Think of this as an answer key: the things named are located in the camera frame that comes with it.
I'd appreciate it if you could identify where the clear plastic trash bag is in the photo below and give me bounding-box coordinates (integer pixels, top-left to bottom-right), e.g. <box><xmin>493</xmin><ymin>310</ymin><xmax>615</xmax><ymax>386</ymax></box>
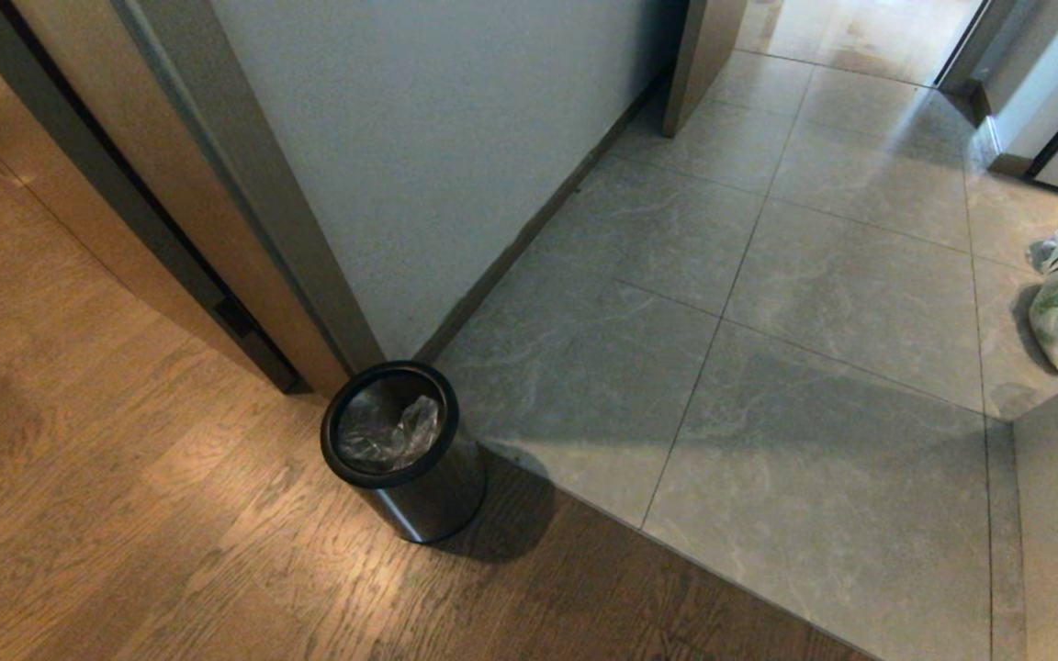
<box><xmin>337</xmin><ymin>394</ymin><xmax>444</xmax><ymax>465</ymax></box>

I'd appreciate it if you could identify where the dark sliding door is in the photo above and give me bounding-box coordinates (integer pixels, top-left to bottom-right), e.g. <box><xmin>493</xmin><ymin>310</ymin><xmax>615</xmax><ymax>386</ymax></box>
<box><xmin>0</xmin><ymin>0</ymin><xmax>311</xmax><ymax>396</ymax></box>

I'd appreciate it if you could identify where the round steel trash bin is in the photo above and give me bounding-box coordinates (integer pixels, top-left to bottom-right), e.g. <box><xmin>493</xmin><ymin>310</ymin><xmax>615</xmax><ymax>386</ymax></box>
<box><xmin>320</xmin><ymin>360</ymin><xmax>489</xmax><ymax>545</ymax></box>

